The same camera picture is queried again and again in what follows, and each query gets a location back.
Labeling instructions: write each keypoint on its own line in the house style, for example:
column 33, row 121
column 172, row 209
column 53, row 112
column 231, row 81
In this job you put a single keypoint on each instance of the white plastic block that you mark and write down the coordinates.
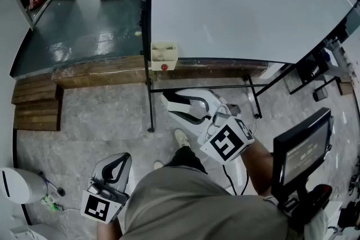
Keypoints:
column 180, row 107

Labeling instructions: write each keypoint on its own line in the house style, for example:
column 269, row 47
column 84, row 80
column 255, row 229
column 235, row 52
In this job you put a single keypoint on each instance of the white marker holder tray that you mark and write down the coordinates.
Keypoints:
column 164, row 60

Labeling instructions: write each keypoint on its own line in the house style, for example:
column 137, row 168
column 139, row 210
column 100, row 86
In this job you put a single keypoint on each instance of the person's black trousers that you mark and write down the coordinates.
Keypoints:
column 187, row 160

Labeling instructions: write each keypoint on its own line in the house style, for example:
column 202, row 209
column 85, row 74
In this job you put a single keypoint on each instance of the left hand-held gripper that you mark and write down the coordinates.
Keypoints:
column 95, row 206

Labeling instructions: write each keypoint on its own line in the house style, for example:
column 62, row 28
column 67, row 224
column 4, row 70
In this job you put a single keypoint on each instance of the wooden platform edge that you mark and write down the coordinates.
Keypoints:
column 112, row 70

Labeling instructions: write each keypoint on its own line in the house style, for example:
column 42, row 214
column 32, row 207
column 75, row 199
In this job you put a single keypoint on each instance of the person's white shoe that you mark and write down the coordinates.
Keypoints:
column 158, row 165
column 182, row 137

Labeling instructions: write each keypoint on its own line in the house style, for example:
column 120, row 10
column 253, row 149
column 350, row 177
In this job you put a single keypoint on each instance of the green small object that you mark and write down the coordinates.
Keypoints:
column 52, row 203

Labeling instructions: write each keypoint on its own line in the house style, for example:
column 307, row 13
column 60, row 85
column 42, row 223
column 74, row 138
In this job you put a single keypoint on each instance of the red round magnet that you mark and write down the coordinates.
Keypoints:
column 164, row 67

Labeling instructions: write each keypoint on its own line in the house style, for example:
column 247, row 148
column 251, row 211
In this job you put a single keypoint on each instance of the person's left white shoe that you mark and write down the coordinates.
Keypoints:
column 158, row 165

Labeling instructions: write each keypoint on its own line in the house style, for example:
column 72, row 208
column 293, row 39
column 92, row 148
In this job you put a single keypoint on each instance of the low wooden pallet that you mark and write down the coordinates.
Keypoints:
column 345, row 87

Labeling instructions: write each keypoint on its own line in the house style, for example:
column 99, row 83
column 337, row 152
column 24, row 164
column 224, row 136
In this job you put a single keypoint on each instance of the person's right white shoe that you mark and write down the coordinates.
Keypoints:
column 182, row 137

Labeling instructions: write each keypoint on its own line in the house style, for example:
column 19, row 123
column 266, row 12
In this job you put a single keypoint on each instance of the black monitor mount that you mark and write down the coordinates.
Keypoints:
column 312, row 205

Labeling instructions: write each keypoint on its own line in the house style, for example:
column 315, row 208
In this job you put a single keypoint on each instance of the whiteboard on black stand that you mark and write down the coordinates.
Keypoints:
column 239, row 2

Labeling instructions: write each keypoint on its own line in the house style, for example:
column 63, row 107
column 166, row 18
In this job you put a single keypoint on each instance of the dark wooden steps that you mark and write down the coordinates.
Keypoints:
column 36, row 106

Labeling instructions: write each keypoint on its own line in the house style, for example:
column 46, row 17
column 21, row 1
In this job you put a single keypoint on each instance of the person's left forearm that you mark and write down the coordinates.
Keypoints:
column 108, row 231

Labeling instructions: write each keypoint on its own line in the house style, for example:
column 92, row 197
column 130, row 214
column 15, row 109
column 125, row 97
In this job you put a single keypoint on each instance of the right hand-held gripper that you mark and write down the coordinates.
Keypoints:
column 225, row 143

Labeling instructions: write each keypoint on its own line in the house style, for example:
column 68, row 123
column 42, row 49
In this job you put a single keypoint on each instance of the person's olive shirt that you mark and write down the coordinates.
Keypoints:
column 197, row 205

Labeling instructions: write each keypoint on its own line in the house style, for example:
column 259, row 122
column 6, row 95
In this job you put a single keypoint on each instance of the black chest-mounted monitor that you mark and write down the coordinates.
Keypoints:
column 303, row 157

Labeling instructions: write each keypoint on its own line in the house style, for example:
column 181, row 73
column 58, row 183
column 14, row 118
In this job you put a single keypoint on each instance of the person's right forearm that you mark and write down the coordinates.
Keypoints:
column 257, row 168

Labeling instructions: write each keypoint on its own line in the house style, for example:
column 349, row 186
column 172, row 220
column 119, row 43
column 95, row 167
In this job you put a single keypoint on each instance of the black round plug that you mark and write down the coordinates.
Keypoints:
column 61, row 192

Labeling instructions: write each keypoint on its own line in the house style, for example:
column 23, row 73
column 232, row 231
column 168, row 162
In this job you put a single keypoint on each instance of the white round appliance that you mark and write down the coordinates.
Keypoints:
column 19, row 185

